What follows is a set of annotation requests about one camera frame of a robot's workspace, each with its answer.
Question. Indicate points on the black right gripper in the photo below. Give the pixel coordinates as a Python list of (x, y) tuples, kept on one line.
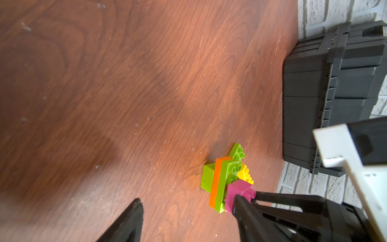
[(346, 223)]

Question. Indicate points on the black plastic toolbox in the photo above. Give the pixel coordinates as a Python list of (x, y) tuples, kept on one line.
[(330, 79)]

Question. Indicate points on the orange 2x4 lego brick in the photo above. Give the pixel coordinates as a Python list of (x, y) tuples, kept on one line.
[(215, 181)]

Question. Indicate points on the pink 2x2 lego brick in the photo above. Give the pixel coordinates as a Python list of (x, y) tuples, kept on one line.
[(239, 187)]

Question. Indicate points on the yellow lego brick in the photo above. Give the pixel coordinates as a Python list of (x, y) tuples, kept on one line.
[(244, 174)]

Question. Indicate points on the small green 2x2 lego brick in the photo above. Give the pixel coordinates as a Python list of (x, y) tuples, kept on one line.
[(207, 176)]

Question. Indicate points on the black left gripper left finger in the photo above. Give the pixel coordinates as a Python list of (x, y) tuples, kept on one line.
[(128, 226)]

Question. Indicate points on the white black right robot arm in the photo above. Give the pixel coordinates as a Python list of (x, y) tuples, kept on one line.
[(361, 149)]

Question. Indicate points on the green 2x4 lego brick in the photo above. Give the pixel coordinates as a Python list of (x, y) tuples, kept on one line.
[(228, 174), (237, 152)]

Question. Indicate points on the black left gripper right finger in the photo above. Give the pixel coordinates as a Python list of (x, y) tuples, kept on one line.
[(253, 227)]

